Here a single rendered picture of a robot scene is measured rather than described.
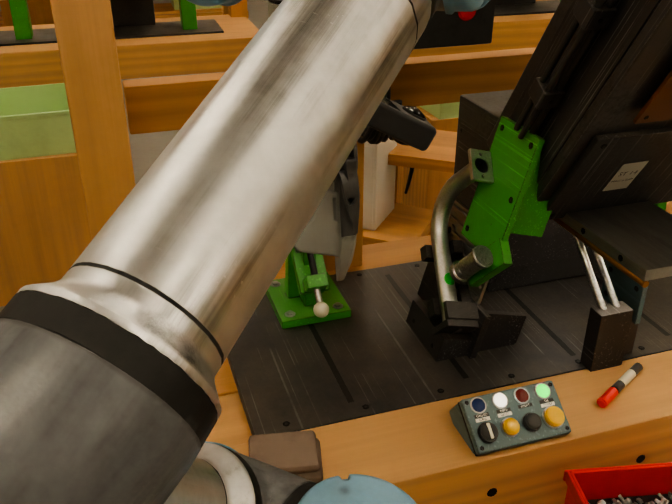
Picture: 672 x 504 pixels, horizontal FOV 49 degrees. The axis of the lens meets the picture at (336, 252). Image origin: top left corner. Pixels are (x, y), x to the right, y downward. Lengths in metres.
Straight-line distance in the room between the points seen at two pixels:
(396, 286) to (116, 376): 1.21
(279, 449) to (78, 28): 0.73
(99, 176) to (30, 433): 1.12
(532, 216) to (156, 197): 0.95
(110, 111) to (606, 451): 0.96
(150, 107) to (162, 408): 1.18
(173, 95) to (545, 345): 0.80
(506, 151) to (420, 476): 0.51
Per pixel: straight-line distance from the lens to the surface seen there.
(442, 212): 1.30
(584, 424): 1.19
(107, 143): 1.35
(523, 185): 1.16
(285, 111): 0.34
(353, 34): 0.39
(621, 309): 1.26
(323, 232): 0.68
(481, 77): 1.62
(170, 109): 1.43
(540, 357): 1.30
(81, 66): 1.31
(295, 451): 1.04
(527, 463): 1.14
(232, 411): 1.19
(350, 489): 0.66
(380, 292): 1.43
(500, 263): 1.18
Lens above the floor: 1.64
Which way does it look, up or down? 28 degrees down
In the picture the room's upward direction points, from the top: straight up
